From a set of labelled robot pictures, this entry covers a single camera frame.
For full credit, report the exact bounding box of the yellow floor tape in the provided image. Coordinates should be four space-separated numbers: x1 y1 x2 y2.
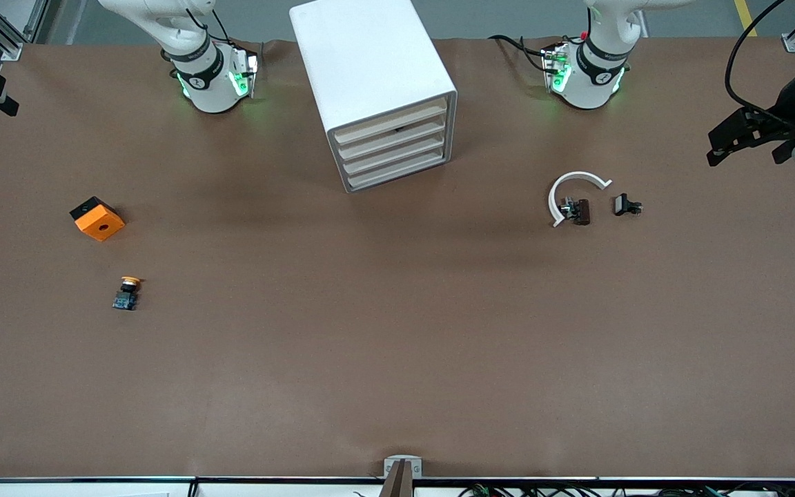
734 0 761 38

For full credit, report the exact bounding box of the dark brown electrical component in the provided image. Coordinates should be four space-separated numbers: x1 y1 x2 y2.
560 197 591 226

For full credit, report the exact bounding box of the brown table mat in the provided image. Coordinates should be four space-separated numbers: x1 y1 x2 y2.
0 36 795 480

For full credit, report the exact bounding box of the brown metal bar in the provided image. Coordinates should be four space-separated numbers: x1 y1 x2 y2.
378 461 415 497

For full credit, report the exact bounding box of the white curved plastic bracket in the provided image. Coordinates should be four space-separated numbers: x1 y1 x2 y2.
548 170 613 228

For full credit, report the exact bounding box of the orange black button enclosure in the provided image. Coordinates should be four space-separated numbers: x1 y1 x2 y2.
69 196 126 242

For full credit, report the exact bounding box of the black arm base cable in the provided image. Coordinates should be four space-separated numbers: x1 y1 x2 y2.
489 33 551 75
184 6 233 43

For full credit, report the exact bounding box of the yellow push button switch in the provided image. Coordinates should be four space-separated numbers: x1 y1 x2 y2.
112 276 144 311

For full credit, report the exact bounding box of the grey metal table bracket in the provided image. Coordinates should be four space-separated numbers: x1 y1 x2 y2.
383 455 423 478

